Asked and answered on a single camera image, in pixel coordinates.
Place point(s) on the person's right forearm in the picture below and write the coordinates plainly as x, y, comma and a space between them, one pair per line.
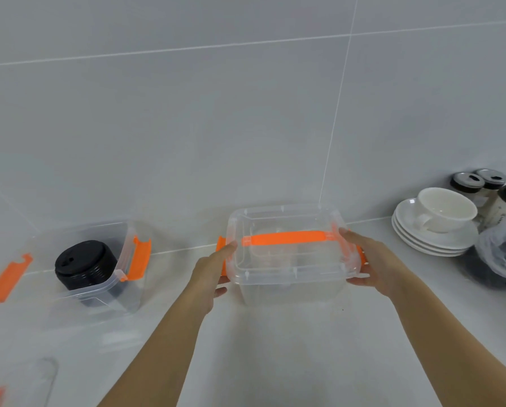
448, 347

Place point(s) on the person's right hand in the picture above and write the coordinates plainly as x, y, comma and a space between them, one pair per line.
378, 267

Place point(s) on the clear box with orange latches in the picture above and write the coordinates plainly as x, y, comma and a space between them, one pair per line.
291, 292
109, 300

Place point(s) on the white saucer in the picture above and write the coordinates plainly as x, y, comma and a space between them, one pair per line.
405, 220
412, 247
409, 242

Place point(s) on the person's left thumb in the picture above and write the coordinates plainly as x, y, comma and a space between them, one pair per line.
222, 280

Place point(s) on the clear plastic bag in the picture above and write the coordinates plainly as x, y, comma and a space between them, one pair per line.
490, 250

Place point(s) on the white ceramic cup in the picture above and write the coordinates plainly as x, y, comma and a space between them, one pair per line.
445, 207

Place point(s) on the person's left forearm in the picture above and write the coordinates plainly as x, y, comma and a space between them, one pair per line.
160, 356

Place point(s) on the person's left hand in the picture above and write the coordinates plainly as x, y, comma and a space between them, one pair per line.
204, 277

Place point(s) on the person's right thumb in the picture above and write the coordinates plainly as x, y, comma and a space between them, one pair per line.
356, 281

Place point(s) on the glass jar with silver lid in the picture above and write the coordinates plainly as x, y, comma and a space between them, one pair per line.
492, 177
467, 182

